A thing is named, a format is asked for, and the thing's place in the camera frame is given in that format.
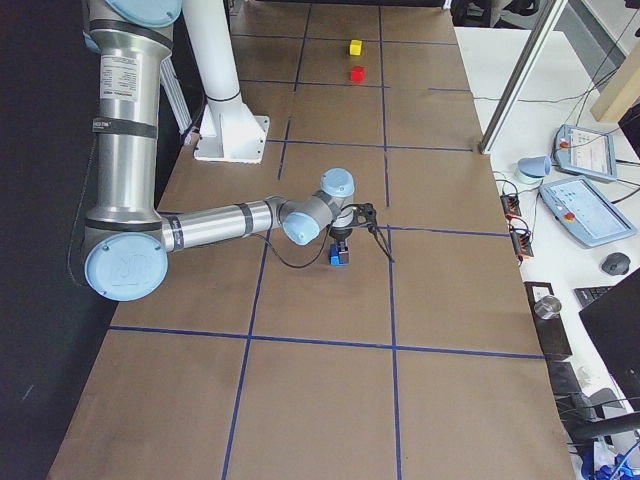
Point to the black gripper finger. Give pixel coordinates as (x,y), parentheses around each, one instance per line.
(343,253)

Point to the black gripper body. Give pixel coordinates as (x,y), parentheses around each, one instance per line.
(341,236)

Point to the blue wooden block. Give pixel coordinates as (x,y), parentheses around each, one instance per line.
(333,256)

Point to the red wooden block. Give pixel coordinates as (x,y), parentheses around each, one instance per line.
(358,74)

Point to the yellow wooden block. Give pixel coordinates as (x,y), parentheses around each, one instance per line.
(355,47)

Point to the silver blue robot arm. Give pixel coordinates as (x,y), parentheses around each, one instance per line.
(127,242)

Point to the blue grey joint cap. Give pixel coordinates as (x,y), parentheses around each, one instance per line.
(531,170)

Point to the steel cup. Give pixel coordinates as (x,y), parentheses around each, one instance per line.
(547,307)

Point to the black box under cup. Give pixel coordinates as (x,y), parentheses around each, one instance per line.
(551,333)

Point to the teach pendant near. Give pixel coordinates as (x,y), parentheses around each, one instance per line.
(585,212)

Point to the teach pendant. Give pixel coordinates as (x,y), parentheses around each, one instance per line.
(585,212)
(586,152)

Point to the black keyboard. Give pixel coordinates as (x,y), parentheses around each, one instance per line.
(587,295)

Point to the teach pendant far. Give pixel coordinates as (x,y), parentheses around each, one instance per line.
(586,152)

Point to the black computer mouse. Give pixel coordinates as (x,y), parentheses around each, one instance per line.
(616,264)

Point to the black monitor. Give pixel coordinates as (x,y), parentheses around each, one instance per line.
(612,323)

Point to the wooden board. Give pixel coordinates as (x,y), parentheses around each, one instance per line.
(621,92)

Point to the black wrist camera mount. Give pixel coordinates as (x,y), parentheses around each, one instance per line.
(363,216)

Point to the white mounting base plate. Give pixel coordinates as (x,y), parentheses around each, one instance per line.
(236,138)

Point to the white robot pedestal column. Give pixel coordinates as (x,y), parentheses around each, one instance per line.
(208,31)

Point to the aluminium frame post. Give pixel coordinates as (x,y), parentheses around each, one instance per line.
(544,26)

